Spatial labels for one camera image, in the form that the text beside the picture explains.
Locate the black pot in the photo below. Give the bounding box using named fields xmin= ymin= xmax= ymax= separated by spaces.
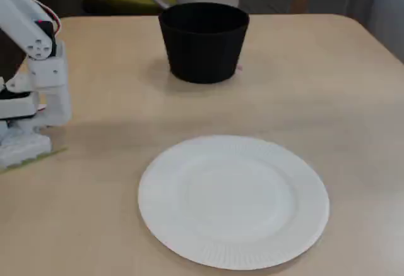
xmin=157 ymin=2 xmax=250 ymax=84

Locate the white paper plate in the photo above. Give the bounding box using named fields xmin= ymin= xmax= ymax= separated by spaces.
xmin=137 ymin=135 xmax=331 ymax=271

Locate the green tape strip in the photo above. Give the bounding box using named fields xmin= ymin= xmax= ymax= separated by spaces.
xmin=0 ymin=147 xmax=69 ymax=174

